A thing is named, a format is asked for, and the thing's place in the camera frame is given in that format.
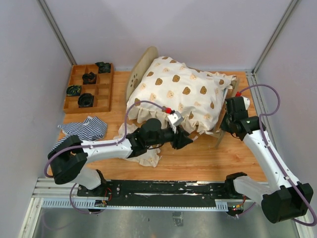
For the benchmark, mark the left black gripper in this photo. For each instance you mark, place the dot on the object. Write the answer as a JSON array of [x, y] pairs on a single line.
[[180, 138]]

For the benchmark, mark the large bear print cushion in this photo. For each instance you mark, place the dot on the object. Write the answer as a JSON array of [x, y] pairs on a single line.
[[180, 96]]

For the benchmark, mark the wooden pet bed frame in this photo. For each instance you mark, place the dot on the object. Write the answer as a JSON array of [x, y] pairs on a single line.
[[141, 67]]

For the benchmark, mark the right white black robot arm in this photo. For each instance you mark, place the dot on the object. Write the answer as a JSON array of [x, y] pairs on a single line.
[[284, 197]]

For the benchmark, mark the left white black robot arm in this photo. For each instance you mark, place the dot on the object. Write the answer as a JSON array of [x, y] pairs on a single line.
[[68, 160]]

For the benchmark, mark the small bear print pillow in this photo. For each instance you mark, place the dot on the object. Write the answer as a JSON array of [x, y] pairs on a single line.
[[149, 159]]

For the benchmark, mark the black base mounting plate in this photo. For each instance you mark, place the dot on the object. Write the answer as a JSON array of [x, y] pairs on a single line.
[[159, 193]]

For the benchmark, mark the blue striped cloth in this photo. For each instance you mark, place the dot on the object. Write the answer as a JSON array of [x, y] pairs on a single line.
[[91, 129]]

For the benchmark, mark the black rolled sock bottom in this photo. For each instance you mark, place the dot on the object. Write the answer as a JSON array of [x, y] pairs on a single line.
[[86, 100]]

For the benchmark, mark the black rolled sock top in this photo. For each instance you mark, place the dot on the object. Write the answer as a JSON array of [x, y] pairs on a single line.
[[103, 67]]

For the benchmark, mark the black rolled sock middle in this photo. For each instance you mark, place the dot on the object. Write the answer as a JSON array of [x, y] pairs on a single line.
[[89, 78]]

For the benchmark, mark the black green rolled sock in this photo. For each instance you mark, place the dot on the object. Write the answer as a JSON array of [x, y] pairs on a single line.
[[73, 90]]

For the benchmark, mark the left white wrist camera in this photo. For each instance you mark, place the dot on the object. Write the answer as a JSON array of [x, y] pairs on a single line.
[[175, 119]]

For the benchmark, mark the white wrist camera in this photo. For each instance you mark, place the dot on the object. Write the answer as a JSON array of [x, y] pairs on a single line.
[[245, 100], [175, 119]]

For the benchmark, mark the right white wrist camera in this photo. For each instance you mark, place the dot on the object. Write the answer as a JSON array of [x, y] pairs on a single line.
[[245, 100]]

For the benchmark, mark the aluminium rail frame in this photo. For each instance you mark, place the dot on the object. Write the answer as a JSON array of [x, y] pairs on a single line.
[[65, 195]]

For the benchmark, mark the right aluminium corner post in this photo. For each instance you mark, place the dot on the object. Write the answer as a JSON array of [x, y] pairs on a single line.
[[293, 4]]

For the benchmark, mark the aluminium corner post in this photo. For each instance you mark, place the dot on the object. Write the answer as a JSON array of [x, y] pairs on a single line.
[[56, 30], [293, 4]]

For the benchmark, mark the left aluminium corner post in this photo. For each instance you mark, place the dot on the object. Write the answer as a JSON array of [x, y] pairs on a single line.
[[56, 30]]

